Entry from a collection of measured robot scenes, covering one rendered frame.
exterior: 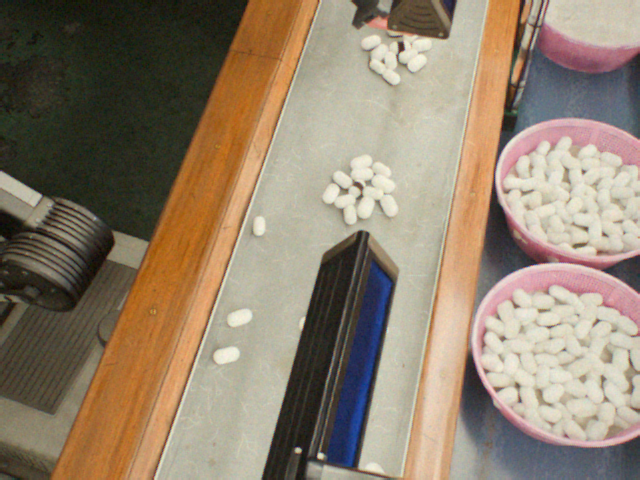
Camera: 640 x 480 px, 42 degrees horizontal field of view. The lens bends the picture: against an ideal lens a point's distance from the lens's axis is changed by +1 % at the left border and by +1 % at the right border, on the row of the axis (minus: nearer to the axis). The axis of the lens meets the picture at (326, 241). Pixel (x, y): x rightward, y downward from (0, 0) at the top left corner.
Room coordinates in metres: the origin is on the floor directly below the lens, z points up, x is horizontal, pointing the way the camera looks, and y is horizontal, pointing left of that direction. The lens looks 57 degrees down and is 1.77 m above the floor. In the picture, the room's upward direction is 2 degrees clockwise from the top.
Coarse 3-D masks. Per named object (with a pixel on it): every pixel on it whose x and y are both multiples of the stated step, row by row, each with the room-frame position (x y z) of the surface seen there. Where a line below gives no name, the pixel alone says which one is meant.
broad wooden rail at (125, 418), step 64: (256, 0) 1.17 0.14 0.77; (256, 64) 1.01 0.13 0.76; (256, 128) 0.87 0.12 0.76; (192, 192) 0.74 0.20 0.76; (192, 256) 0.63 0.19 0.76; (128, 320) 0.52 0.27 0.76; (192, 320) 0.53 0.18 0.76; (128, 384) 0.43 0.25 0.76; (64, 448) 0.34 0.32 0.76; (128, 448) 0.35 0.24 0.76
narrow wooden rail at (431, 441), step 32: (512, 0) 1.19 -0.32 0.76; (512, 32) 1.11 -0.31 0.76; (480, 64) 1.03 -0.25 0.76; (480, 96) 0.96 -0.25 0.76; (480, 128) 0.89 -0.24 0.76; (480, 160) 0.82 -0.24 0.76; (480, 192) 0.76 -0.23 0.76; (448, 224) 0.70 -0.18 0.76; (480, 224) 0.70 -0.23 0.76; (448, 256) 0.64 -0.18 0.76; (480, 256) 0.64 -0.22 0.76; (448, 288) 0.59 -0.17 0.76; (448, 320) 0.54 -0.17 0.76; (448, 352) 0.49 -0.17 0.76; (448, 384) 0.44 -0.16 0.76; (416, 416) 0.40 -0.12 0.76; (448, 416) 0.40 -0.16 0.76; (416, 448) 0.36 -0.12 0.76; (448, 448) 0.36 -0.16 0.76
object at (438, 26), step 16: (400, 0) 0.82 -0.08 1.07; (416, 0) 0.79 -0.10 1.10; (432, 0) 0.79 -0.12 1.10; (448, 0) 0.82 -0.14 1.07; (400, 16) 0.80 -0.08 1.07; (416, 16) 0.79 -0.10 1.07; (432, 16) 0.79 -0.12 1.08; (448, 16) 0.80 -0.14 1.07; (416, 32) 0.79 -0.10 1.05; (432, 32) 0.79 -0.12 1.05; (448, 32) 0.78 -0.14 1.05
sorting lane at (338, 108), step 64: (320, 0) 1.20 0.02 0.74; (320, 64) 1.04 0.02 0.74; (384, 64) 1.05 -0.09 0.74; (448, 64) 1.05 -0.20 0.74; (320, 128) 0.90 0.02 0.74; (384, 128) 0.90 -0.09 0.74; (448, 128) 0.91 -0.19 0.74; (256, 192) 0.76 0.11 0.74; (320, 192) 0.77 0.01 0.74; (448, 192) 0.78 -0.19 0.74; (256, 256) 0.65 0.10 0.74; (320, 256) 0.65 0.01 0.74; (256, 320) 0.54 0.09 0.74; (192, 384) 0.44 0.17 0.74; (256, 384) 0.45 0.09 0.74; (384, 384) 0.45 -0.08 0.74; (192, 448) 0.36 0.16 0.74; (256, 448) 0.36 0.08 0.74; (384, 448) 0.36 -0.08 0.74
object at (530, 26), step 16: (528, 0) 1.12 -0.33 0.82; (544, 0) 0.97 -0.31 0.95; (528, 16) 1.06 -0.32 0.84; (544, 16) 0.98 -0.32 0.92; (528, 32) 0.98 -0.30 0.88; (528, 48) 0.97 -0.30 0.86; (512, 64) 1.08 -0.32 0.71; (528, 64) 0.97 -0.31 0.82; (512, 80) 0.98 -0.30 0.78; (512, 96) 0.97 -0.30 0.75; (512, 112) 0.97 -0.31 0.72; (512, 128) 0.96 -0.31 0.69
